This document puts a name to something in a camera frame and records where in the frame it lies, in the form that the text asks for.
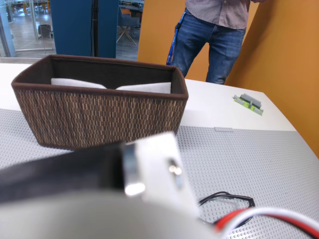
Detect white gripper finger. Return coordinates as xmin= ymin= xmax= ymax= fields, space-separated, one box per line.
xmin=121 ymin=131 xmax=200 ymax=220

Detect black glasses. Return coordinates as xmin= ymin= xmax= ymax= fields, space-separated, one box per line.
xmin=198 ymin=191 xmax=256 ymax=225

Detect brown woven fabric bin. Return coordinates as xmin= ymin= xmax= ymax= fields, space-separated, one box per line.
xmin=11 ymin=54 xmax=189 ymax=151

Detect dark background bin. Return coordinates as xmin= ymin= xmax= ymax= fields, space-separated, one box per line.
xmin=38 ymin=24 xmax=52 ymax=38

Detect grey studded baseplate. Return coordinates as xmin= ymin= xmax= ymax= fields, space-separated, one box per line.
xmin=174 ymin=125 xmax=319 ymax=239
xmin=0 ymin=108 xmax=40 ymax=170

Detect grey and green brick model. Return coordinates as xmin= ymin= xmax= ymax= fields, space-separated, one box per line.
xmin=233 ymin=93 xmax=265 ymax=117

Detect person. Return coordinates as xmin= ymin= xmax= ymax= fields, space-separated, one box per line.
xmin=165 ymin=0 xmax=269 ymax=85

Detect blue chair with wooden legs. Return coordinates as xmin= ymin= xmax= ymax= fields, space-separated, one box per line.
xmin=116 ymin=6 xmax=142 ymax=47

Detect black pole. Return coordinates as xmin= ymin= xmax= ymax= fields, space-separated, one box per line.
xmin=90 ymin=0 xmax=100 ymax=57

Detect blue partition panel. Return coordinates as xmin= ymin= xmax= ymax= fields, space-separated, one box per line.
xmin=49 ymin=0 xmax=120 ymax=59

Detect blue lanyard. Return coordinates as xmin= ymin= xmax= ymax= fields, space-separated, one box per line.
xmin=166 ymin=11 xmax=187 ymax=67

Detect red white servo cable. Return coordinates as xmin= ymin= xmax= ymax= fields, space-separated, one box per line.
xmin=213 ymin=208 xmax=319 ymax=239

